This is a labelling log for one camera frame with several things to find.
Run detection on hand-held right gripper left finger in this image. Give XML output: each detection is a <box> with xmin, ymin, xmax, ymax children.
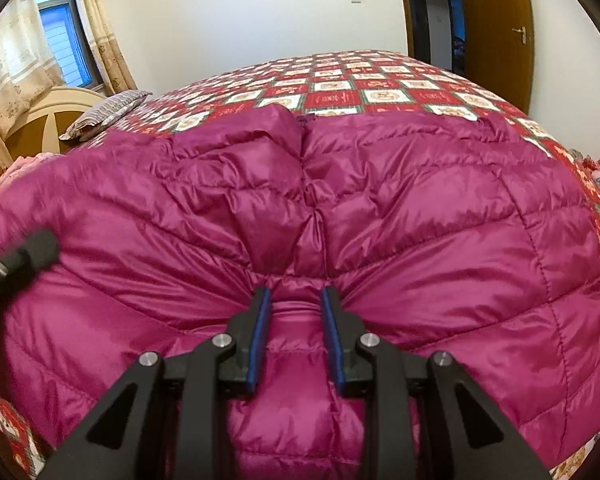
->
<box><xmin>45</xmin><ymin>287</ymin><xmax>274</xmax><ymax>480</ymax></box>

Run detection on magenta down jacket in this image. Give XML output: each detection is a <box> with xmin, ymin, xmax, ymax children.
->
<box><xmin>0</xmin><ymin>104</ymin><xmax>600</xmax><ymax>480</ymax></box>

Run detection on brown wooden door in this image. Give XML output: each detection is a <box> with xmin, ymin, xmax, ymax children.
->
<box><xmin>454</xmin><ymin>0</ymin><xmax>534</xmax><ymax>117</ymax></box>

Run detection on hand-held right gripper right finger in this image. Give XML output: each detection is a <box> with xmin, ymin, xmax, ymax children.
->
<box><xmin>321</xmin><ymin>287</ymin><xmax>554</xmax><ymax>480</ymax></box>

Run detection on narrow beige patterned curtain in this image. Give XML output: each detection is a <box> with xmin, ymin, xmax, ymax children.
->
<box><xmin>70</xmin><ymin>0</ymin><xmax>137</xmax><ymax>97</ymax></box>

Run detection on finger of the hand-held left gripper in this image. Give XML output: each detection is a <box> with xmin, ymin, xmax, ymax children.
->
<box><xmin>0</xmin><ymin>228</ymin><xmax>61</xmax><ymax>306</ymax></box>

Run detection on red patterned cloth heap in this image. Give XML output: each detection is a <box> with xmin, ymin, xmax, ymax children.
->
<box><xmin>570</xmin><ymin>147</ymin><xmax>600</xmax><ymax>207</ymax></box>

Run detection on cream wooden headboard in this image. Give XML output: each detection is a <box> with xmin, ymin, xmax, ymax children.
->
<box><xmin>0</xmin><ymin>85</ymin><xmax>109</xmax><ymax>206</ymax></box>

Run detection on pink floral folded blanket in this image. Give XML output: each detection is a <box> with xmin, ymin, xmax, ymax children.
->
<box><xmin>7</xmin><ymin>152</ymin><xmax>63</xmax><ymax>183</ymax></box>

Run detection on striped pillow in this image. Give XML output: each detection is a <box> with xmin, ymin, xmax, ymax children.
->
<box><xmin>59</xmin><ymin>90</ymin><xmax>154</xmax><ymax>142</ymax></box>

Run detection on sheer beige patterned curtain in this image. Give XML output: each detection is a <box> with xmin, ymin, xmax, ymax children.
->
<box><xmin>0</xmin><ymin>0</ymin><xmax>67</xmax><ymax>171</ymax></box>

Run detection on red checkered bedspread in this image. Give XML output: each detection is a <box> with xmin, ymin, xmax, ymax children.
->
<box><xmin>0</xmin><ymin>50</ymin><xmax>600</xmax><ymax>480</ymax></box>

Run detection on window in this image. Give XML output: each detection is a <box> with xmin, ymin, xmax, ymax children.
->
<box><xmin>32</xmin><ymin>0</ymin><xmax>104</xmax><ymax>92</ymax></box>

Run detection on brown door frame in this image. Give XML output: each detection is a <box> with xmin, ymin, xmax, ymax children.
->
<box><xmin>395</xmin><ymin>0</ymin><xmax>432</xmax><ymax>59</ymax></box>

